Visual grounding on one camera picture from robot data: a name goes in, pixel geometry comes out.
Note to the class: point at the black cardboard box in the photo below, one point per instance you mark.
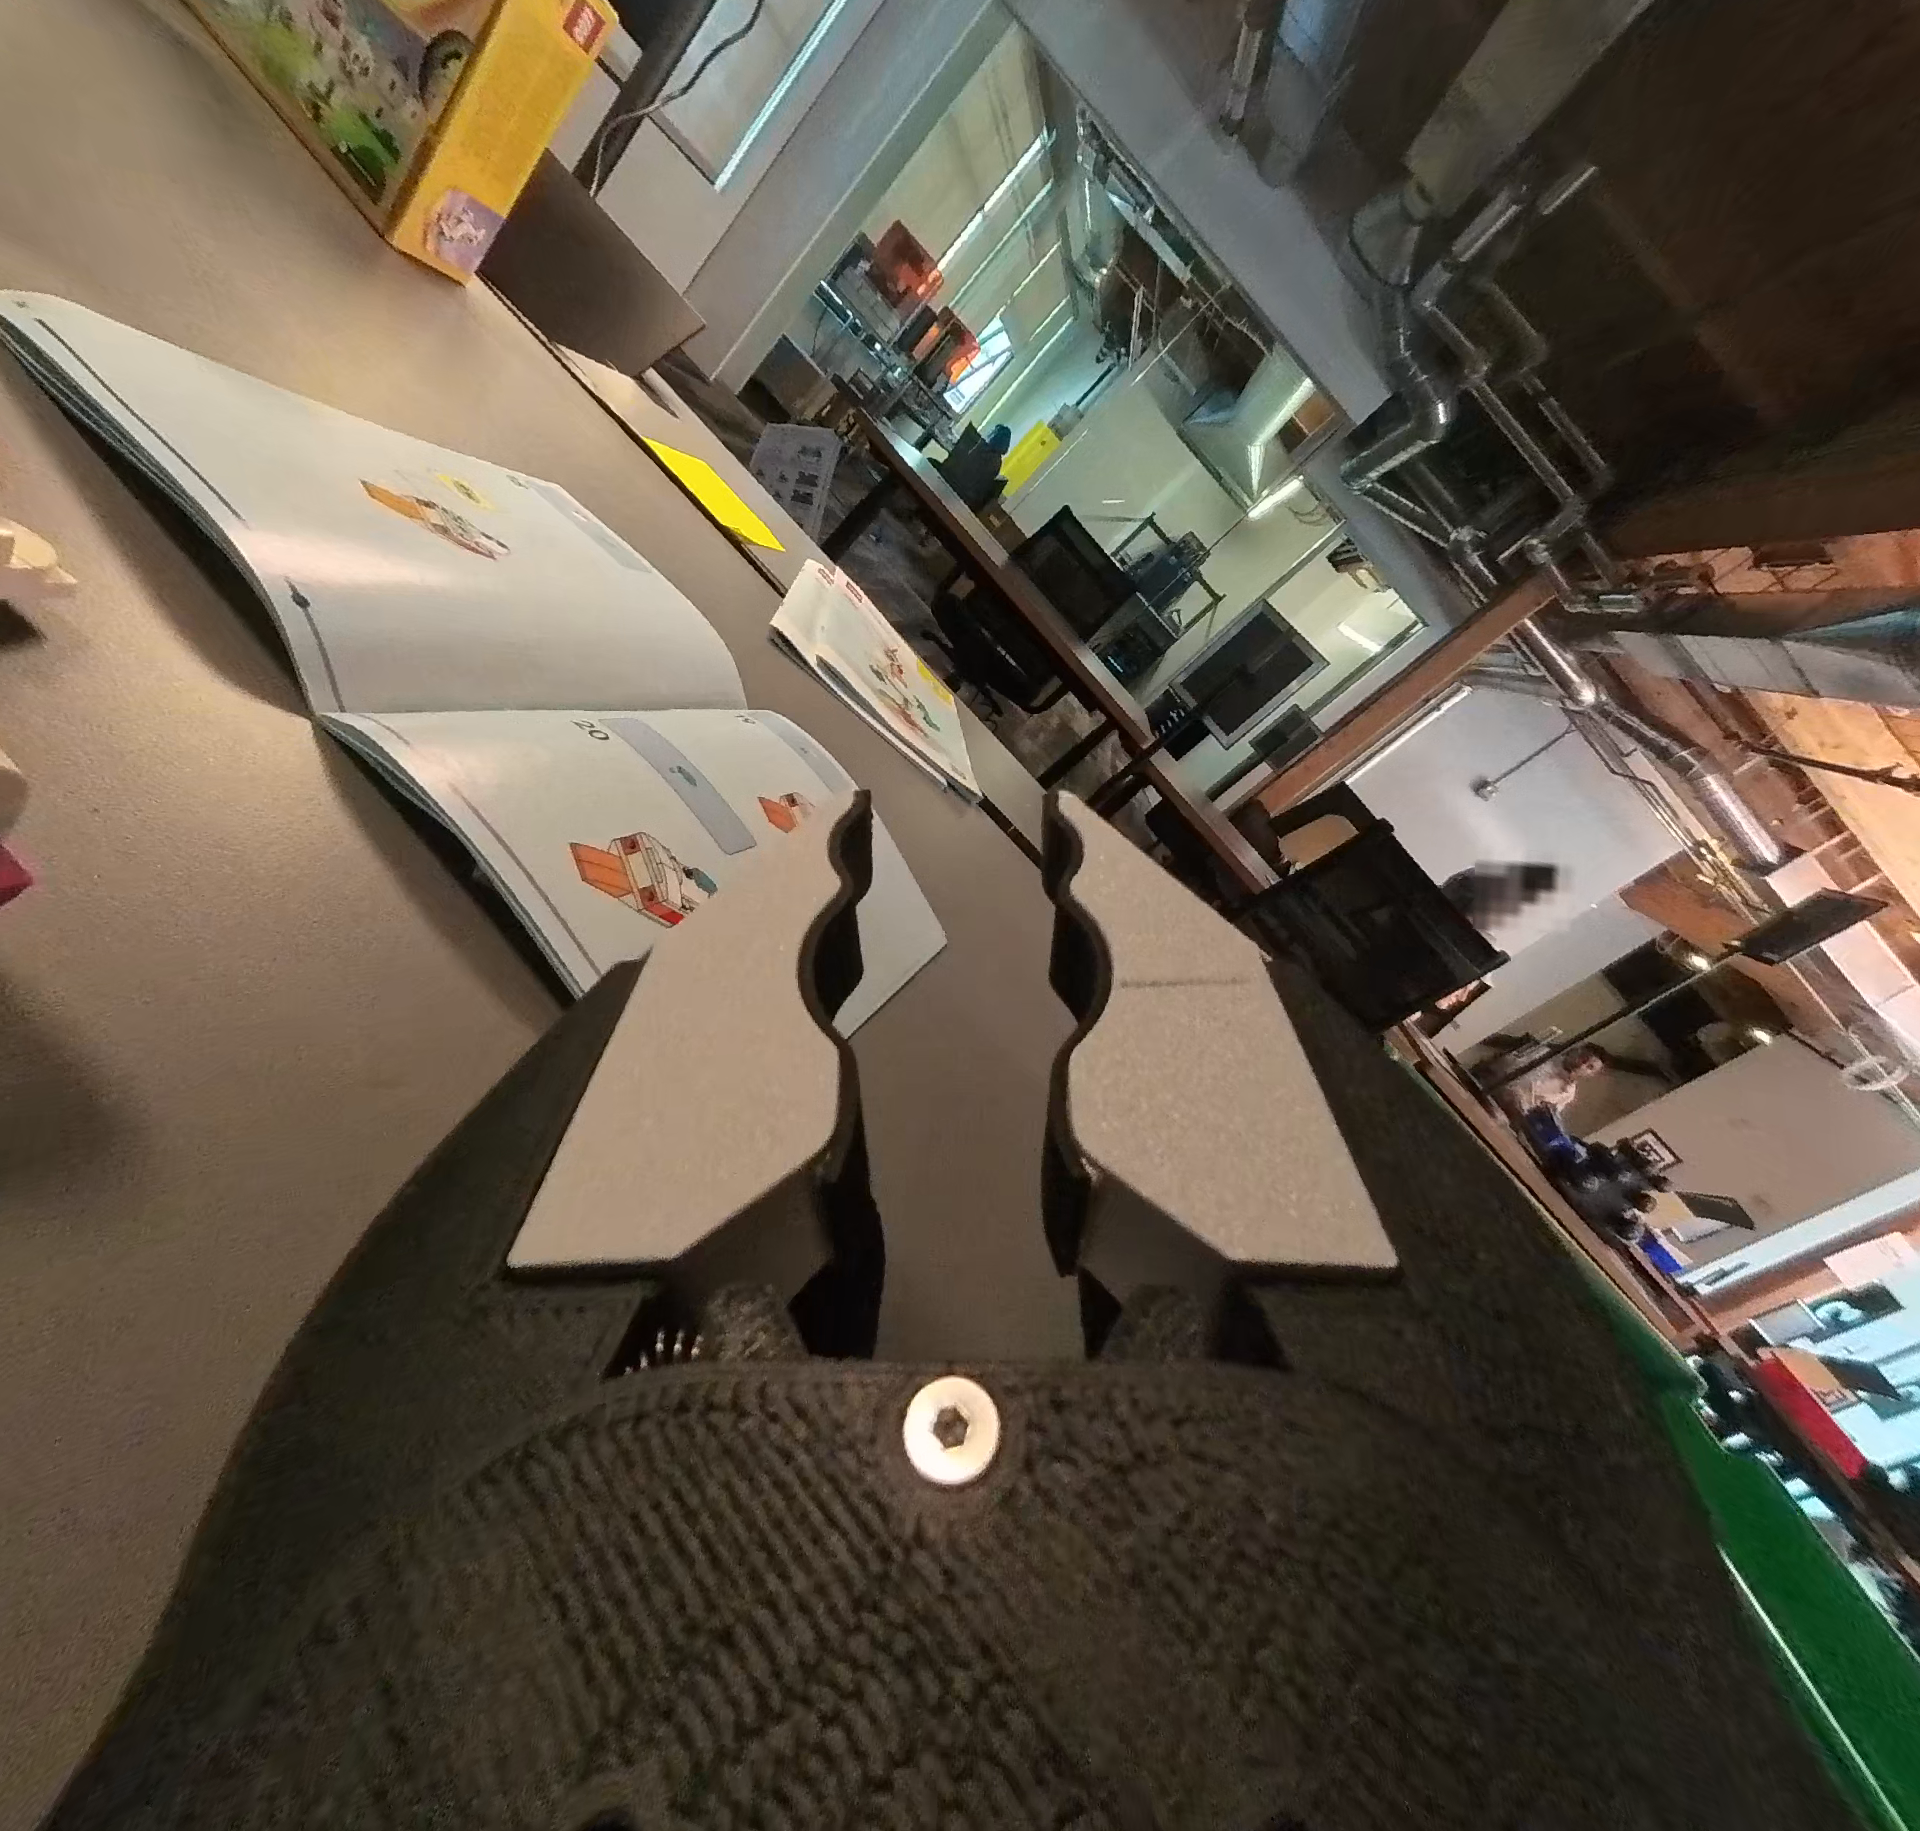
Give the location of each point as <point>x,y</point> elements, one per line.
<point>585,271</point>

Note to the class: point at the sheet with black silhouettes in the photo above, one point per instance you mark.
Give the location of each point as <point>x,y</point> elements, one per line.
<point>796,470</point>

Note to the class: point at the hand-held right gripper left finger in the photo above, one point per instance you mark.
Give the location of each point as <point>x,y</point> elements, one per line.
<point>705,1110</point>

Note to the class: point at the open instruction booklet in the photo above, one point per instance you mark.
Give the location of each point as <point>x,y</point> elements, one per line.
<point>496,586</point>

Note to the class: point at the yellow sticky note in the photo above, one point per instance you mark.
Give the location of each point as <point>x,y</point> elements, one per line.
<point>712,488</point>

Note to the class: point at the green plastic bin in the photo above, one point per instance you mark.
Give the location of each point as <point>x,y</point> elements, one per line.
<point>1801,1651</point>

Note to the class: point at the partly built toy brick model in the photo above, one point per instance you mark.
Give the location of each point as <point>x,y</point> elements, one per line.
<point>27,555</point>

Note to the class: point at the black mesh office chair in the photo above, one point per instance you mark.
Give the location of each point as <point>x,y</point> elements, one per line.
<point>1350,931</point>

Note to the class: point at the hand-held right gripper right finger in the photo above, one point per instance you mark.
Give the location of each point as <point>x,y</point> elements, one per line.
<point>1216,1110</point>

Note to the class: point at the yellow toy brick set box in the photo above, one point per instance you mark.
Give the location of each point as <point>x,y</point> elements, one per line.
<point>496,91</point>

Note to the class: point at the closed instruction booklet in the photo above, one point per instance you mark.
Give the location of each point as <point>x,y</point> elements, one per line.
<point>871,661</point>

